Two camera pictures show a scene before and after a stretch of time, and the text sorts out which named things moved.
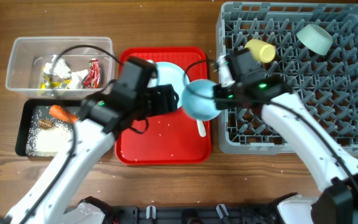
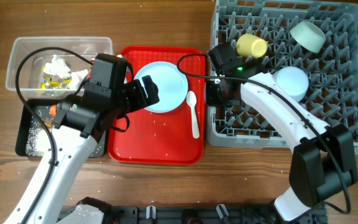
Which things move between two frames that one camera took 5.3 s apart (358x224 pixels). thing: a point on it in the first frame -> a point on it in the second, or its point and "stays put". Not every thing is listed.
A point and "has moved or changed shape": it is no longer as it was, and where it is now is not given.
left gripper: [169, 98] -> [134, 95]
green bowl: [316, 38] has moved or changed shape
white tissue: [58, 67] stays put
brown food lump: [45, 124] stays put
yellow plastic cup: [260, 51] has moved or changed shape
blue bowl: [198, 100] -> [292, 81]
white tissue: [76, 79] stays put
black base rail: [191, 214] stays put
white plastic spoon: [201, 128] -> [191, 100]
